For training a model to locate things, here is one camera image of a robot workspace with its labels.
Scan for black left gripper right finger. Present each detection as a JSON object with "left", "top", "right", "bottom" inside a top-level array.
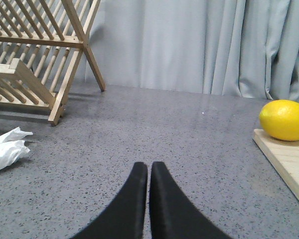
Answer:
[{"left": 149, "top": 162, "right": 230, "bottom": 239}]

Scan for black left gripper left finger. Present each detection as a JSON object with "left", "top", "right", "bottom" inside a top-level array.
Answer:
[{"left": 73, "top": 162, "right": 148, "bottom": 239}]

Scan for wooden cutting board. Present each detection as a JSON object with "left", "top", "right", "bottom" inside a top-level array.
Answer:
[{"left": 253, "top": 129, "right": 299, "bottom": 201}]

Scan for crumpled white tissue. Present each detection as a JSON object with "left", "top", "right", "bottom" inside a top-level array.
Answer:
[{"left": 0, "top": 127, "right": 33, "bottom": 170}]

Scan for yellow lemon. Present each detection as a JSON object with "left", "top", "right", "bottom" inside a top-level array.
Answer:
[{"left": 259, "top": 100, "right": 299, "bottom": 141}]

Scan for grey curtain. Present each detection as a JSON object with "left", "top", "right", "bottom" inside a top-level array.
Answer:
[{"left": 72, "top": 0, "right": 299, "bottom": 103}]

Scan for wooden dish drying rack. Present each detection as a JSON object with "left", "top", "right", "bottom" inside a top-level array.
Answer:
[{"left": 0, "top": 0, "right": 106, "bottom": 125}]

